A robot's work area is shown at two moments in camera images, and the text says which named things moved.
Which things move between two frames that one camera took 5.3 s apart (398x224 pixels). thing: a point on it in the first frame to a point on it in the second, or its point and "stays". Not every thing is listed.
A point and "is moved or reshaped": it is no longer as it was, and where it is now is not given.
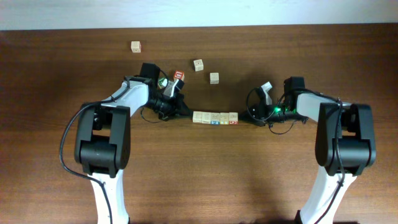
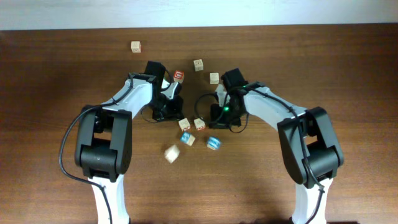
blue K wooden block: [215, 118] is moved or reshaped
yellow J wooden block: [224, 118] is moved or reshaped
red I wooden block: [233, 118] is moved or reshaped
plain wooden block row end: [198, 117] to [171, 154]
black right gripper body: [264, 111] to [222, 116]
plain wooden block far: [135, 46] stays
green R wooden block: [198, 65] stays
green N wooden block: [214, 78] stays
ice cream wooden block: [206, 117] to [184, 124]
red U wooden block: [179, 74] stays
